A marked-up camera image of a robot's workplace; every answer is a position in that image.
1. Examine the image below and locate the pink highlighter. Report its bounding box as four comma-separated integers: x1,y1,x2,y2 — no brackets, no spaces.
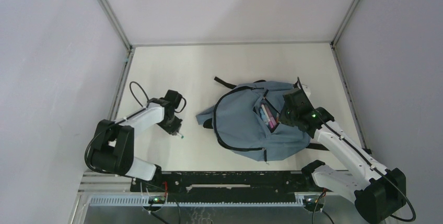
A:
264,105,277,129

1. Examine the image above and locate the blue student backpack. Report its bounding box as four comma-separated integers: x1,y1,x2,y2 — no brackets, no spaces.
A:
196,77,327,162

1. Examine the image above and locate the blue highlighter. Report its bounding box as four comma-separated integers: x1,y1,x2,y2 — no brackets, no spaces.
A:
259,108,269,126

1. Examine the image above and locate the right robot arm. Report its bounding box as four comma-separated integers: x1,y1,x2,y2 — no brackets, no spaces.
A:
279,88,413,223

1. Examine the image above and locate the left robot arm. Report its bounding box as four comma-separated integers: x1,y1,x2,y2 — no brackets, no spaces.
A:
84,90,187,191

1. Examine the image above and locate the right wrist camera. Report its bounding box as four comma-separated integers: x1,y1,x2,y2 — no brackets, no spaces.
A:
301,84,311,98

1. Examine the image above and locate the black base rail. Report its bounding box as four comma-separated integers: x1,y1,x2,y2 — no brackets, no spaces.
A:
130,171,323,204

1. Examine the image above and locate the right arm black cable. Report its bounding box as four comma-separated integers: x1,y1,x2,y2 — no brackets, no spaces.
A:
296,77,417,222

